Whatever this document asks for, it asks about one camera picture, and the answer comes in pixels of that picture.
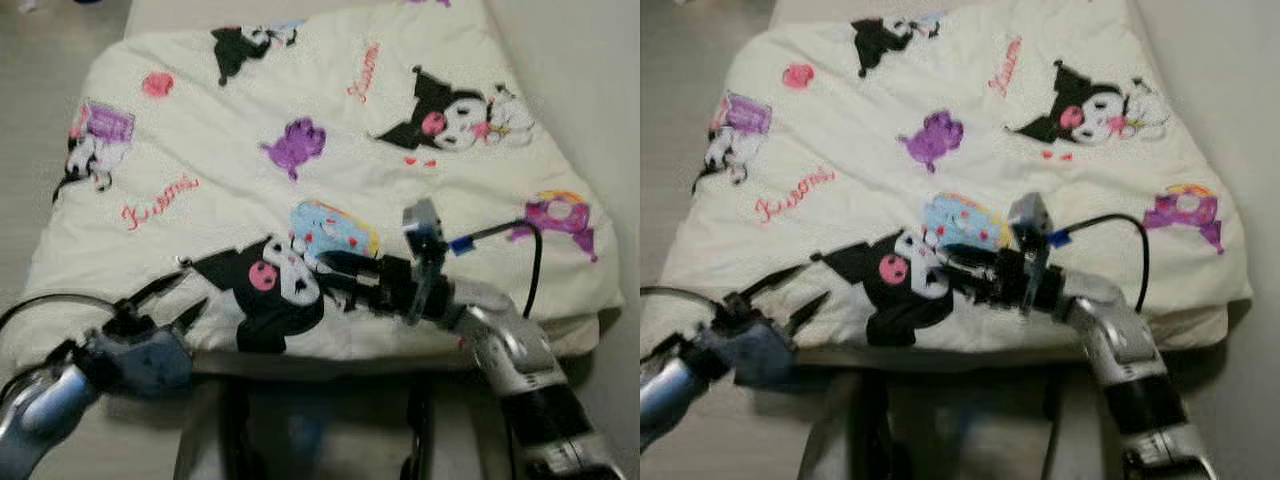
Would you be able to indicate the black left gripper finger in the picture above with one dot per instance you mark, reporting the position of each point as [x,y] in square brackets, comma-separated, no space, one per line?
[160,287]
[190,317]
[808,315]
[780,282]

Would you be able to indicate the mattress with beige sheet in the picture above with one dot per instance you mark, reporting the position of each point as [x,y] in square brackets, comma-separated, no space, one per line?
[180,10]
[800,8]

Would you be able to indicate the dark left robot leg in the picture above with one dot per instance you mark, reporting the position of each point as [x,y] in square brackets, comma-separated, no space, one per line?
[850,435]

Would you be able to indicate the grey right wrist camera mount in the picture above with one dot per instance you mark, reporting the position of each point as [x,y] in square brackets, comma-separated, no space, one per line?
[425,225]
[1030,215]

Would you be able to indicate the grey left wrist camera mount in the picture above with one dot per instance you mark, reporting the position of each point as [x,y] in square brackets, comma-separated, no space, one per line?
[755,350]
[145,360]

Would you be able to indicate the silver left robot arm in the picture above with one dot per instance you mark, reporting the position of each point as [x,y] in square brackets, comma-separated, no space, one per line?
[40,410]
[675,395]

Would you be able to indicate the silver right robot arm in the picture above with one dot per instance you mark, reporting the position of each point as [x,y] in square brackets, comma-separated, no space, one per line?
[520,360]
[1120,350]

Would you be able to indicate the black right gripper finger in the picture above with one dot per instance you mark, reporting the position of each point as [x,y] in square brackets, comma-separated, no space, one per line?
[972,256]
[978,286]
[355,264]
[355,292]

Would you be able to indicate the dark robot leg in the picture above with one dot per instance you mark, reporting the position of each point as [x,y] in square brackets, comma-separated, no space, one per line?
[850,435]
[1060,435]
[420,440]

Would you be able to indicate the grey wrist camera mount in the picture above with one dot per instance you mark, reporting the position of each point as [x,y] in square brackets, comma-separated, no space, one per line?
[145,360]
[425,225]
[755,350]
[1030,215]

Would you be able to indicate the dark right robot leg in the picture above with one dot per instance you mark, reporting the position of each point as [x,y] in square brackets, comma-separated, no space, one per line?
[420,440]
[1060,435]

